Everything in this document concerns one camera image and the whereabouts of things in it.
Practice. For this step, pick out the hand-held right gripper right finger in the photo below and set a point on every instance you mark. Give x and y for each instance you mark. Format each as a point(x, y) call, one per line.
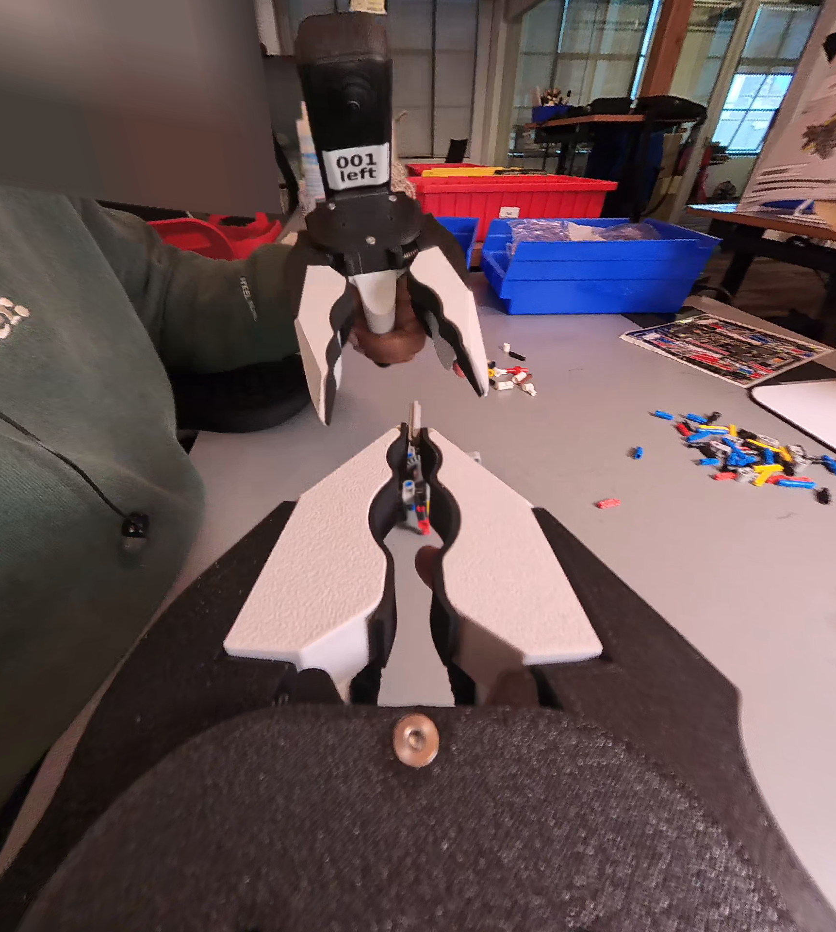
point(519, 575)

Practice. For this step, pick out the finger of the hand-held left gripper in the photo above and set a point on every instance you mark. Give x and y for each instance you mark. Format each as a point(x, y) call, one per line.
point(314, 320)
point(458, 313)

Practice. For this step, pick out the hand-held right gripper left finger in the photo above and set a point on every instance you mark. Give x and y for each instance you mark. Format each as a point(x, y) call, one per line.
point(316, 575)

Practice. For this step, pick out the grey lego axle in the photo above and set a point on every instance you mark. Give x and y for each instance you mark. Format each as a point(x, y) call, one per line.
point(415, 419)

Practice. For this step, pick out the grey lego gearbox assembly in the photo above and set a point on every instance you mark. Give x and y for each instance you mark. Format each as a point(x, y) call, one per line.
point(414, 495)

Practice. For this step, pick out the cluster of white red lego pieces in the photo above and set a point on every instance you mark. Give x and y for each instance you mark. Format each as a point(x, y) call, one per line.
point(512, 378)

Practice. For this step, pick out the pile of small lego pins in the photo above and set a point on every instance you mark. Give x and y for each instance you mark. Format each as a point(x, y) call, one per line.
point(745, 455)

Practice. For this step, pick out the person's left hand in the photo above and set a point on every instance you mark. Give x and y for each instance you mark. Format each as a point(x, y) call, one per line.
point(392, 346)

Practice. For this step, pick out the person's right hand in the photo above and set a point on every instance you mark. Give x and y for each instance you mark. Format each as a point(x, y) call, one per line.
point(425, 568)

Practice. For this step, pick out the small blue storage bin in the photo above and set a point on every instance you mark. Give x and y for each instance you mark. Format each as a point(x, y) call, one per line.
point(458, 240)

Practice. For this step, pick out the white spray bottle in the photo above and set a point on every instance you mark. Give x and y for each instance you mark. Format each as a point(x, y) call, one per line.
point(310, 167)

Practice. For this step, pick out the red basket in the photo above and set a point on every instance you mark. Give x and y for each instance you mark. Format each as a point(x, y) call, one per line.
point(228, 237)

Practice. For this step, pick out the red storage bin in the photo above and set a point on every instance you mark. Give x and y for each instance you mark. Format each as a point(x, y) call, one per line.
point(534, 200)

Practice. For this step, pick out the large blue storage bin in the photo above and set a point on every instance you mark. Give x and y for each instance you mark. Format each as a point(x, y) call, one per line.
point(592, 284)

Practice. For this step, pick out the clear plastic bag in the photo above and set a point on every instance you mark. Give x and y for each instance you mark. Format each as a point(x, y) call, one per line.
point(607, 231)

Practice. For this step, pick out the printed sticker sheet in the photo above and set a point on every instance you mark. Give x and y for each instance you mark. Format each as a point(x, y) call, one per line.
point(723, 349)

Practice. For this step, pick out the person's green hoodie torso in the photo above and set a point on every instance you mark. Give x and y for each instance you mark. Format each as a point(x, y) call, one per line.
point(39, 437)

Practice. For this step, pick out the white stand with flat base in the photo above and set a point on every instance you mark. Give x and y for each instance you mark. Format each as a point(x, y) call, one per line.
point(811, 422)

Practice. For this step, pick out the brown wooden table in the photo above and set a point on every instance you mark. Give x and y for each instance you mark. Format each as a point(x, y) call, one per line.
point(789, 218)

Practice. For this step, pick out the window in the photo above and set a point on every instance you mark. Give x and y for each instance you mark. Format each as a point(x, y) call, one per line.
point(760, 94)

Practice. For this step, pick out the white instruction booklet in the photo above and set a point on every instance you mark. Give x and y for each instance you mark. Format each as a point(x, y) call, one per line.
point(811, 73)

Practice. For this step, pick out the black frame work table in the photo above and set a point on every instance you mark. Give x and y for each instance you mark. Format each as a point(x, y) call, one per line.
point(592, 119)

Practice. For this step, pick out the wooden post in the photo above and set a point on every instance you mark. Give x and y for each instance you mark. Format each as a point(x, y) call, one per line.
point(669, 44)

